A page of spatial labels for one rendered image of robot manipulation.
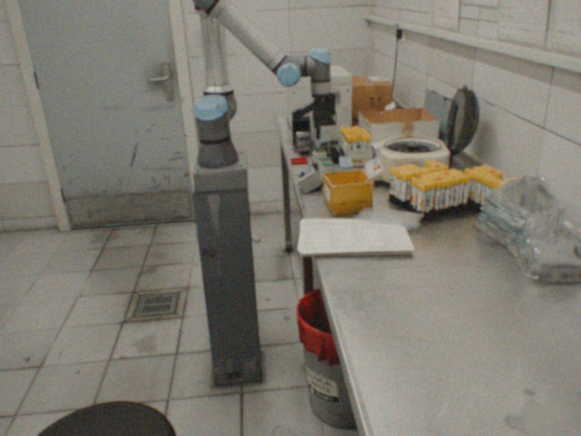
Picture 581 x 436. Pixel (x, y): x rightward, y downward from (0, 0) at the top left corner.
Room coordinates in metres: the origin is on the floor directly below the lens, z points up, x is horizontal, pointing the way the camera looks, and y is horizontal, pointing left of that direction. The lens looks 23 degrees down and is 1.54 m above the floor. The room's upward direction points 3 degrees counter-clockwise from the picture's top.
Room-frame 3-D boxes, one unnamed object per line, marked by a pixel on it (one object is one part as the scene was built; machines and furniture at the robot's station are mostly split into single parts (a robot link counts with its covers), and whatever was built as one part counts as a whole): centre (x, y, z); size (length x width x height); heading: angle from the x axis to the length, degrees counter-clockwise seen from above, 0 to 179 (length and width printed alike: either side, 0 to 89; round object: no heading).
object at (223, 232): (1.93, 0.26, 0.44); 0.20 x 0.20 x 0.87; 4
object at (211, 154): (1.92, 0.26, 1.00); 0.15 x 0.15 x 0.10
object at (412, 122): (2.24, -0.47, 0.95); 0.29 x 0.25 x 0.15; 94
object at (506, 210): (1.35, -0.63, 0.97); 0.26 x 0.17 x 0.19; 18
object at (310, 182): (1.77, -0.09, 0.92); 0.13 x 0.07 x 0.08; 94
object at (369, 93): (2.93, -0.44, 0.97); 0.31 x 0.23 x 0.18; 177
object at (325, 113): (2.01, -0.14, 1.11); 0.09 x 0.08 x 0.12; 94
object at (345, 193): (1.62, -0.19, 0.93); 0.13 x 0.13 x 0.10; 9
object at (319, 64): (2.01, -0.13, 1.27); 0.09 x 0.08 x 0.11; 84
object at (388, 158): (1.88, -0.43, 0.94); 0.30 x 0.24 x 0.12; 85
